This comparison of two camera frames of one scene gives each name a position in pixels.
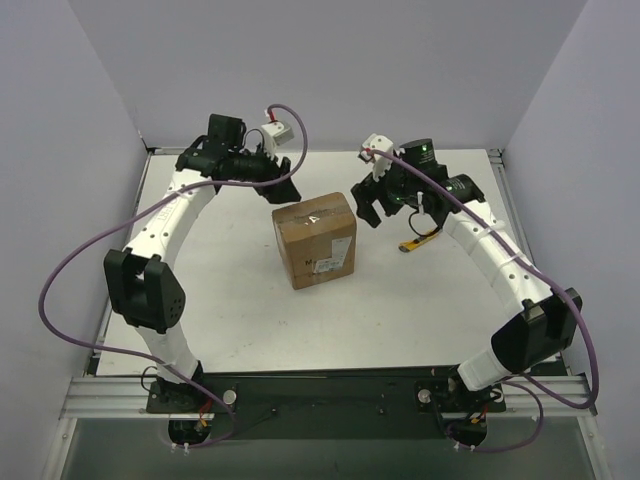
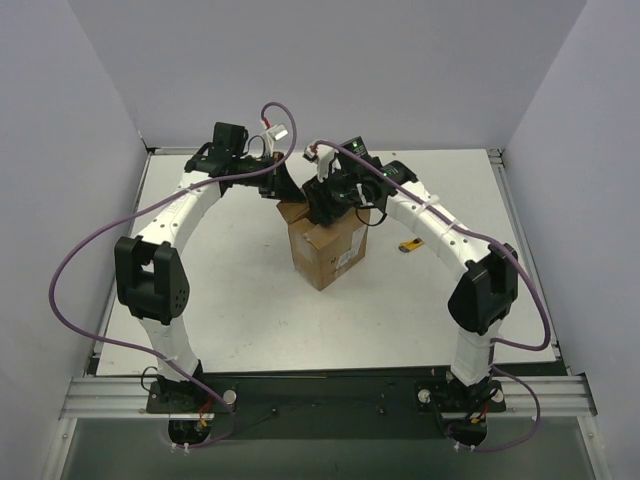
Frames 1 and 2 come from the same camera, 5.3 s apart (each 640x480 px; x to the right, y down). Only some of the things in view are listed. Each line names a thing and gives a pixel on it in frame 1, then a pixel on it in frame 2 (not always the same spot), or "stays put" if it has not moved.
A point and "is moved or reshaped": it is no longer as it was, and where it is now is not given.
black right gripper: (375, 192) -> (320, 196)
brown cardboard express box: (318, 237) is moved or reshaped
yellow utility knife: (410, 244) stays put
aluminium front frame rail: (127, 398) stays put
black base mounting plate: (326, 405) stays put
